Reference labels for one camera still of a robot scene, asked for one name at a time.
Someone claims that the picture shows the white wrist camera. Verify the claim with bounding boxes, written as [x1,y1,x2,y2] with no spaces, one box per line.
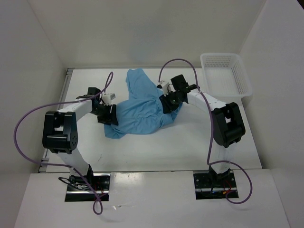
[157,80,172,95]
[101,93,116,105]

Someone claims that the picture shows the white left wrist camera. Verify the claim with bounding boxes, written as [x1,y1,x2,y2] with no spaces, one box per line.
[101,93,116,105]

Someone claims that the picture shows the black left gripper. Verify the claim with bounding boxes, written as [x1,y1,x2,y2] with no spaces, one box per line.
[91,103,118,125]

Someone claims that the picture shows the aluminium table edge rail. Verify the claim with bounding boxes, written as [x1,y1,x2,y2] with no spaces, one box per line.
[38,67,75,173]

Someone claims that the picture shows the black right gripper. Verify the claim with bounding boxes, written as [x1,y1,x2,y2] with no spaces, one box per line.
[159,90,183,114]

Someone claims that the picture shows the white perforated plastic basket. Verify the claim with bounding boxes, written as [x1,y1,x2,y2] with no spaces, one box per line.
[200,53,253,98]

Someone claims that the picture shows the light blue mesh shorts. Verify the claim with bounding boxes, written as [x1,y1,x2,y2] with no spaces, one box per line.
[104,68,182,139]

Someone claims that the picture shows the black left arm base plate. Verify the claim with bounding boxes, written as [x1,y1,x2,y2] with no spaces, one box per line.
[58,172,111,202]

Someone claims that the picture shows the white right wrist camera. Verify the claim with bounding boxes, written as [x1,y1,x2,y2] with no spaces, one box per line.
[157,80,172,95]

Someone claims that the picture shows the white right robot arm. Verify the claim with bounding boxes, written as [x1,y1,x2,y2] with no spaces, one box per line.
[157,75,246,187]

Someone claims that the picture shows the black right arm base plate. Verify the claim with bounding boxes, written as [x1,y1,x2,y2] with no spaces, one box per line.
[193,171,239,200]

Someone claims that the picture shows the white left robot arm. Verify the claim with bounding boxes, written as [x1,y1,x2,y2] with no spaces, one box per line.
[42,87,118,190]

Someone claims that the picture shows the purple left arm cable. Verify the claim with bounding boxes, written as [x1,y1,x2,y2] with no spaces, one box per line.
[13,71,114,214]

